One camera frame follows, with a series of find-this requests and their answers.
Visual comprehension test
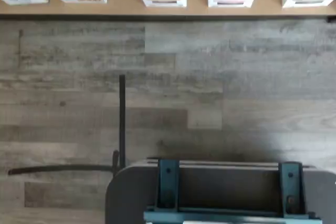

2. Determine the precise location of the black metal shelf rack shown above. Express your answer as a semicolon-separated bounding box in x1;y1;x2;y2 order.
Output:
0;13;336;23

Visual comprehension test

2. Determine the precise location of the teal metal frame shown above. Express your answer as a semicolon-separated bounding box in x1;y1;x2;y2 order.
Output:
143;158;323;224

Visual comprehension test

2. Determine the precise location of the gray base plate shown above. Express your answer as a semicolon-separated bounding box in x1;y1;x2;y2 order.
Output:
104;156;336;224

